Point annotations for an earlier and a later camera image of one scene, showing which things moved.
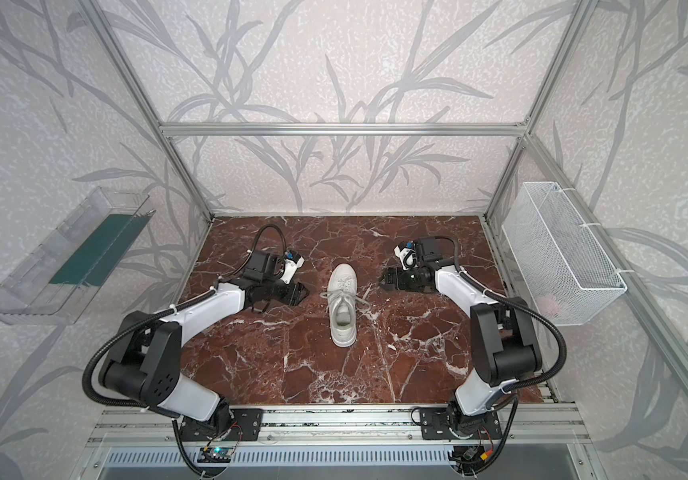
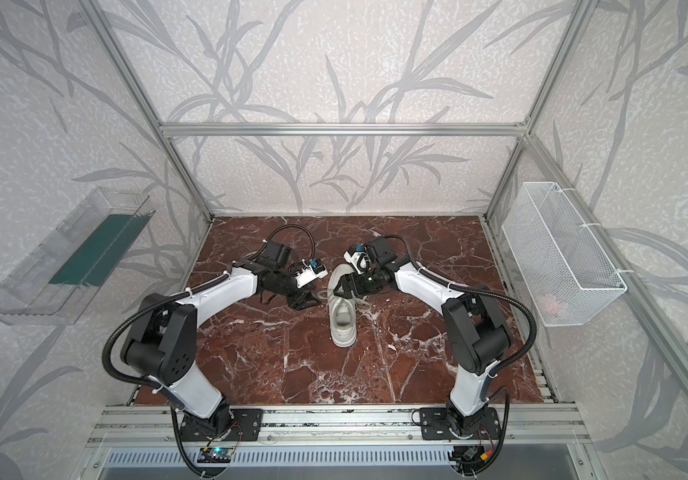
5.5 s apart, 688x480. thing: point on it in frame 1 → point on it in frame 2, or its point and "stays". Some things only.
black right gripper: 407,279 → 351,284
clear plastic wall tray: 61,280 stays
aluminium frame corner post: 98,14 stays
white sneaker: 342,295 stays
